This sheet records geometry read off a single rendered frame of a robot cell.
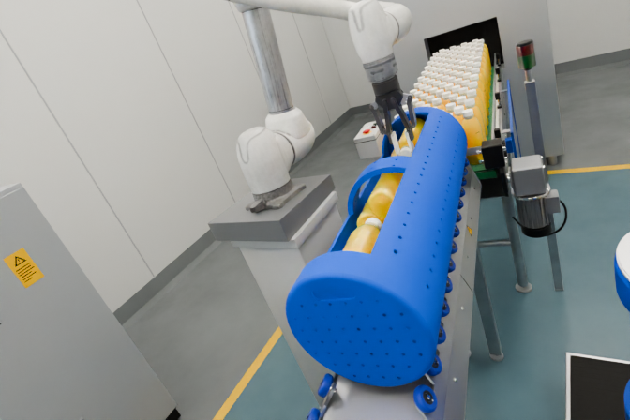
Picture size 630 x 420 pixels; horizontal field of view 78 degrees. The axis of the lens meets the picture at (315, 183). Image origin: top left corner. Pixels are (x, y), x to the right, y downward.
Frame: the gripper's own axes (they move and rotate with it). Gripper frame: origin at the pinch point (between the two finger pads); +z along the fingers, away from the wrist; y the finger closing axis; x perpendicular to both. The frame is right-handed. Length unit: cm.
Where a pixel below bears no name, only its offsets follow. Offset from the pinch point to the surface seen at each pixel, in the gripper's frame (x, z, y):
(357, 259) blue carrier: -60, -3, 5
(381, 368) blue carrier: -64, 19, 3
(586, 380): 5, 106, 39
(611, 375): 8, 106, 47
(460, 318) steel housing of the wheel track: -39, 32, 13
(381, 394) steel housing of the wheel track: -64, 28, 1
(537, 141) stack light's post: 68, 37, 36
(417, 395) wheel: -67, 22, 10
